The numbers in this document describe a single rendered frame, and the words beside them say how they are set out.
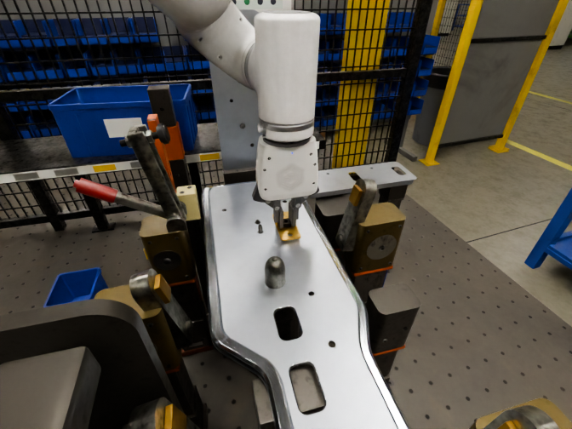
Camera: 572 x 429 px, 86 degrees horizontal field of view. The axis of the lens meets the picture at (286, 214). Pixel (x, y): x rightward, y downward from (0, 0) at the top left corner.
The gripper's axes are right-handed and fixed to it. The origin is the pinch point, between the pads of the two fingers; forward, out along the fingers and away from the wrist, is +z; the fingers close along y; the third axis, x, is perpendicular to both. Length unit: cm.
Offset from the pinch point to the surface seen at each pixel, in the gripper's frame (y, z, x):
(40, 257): -68, 34, 41
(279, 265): -4.4, -1.2, -13.5
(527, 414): 9.1, -7.3, -39.7
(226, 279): -12.3, 3.2, -10.4
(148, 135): -19.9, -17.5, -0.7
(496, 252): 158, 103, 63
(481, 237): 159, 103, 77
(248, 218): -6.4, 3.2, 4.8
